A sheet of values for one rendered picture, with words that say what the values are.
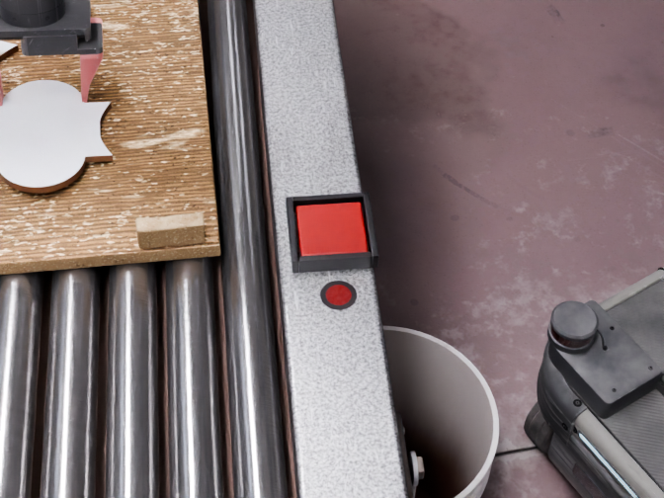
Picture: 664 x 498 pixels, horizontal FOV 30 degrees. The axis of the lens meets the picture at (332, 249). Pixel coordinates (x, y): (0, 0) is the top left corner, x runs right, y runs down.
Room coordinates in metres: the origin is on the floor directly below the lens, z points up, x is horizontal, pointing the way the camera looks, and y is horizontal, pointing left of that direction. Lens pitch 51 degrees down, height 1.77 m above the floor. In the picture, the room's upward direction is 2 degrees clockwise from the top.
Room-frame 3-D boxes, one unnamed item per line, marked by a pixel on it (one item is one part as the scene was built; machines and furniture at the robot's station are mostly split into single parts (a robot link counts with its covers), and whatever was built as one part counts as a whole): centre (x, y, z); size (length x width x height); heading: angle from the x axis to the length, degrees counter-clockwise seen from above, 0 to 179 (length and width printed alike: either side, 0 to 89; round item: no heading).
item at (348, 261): (0.71, 0.00, 0.92); 0.08 x 0.08 x 0.02; 7
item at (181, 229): (0.69, 0.14, 0.95); 0.06 x 0.02 x 0.03; 99
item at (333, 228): (0.71, 0.00, 0.92); 0.06 x 0.06 x 0.01; 7
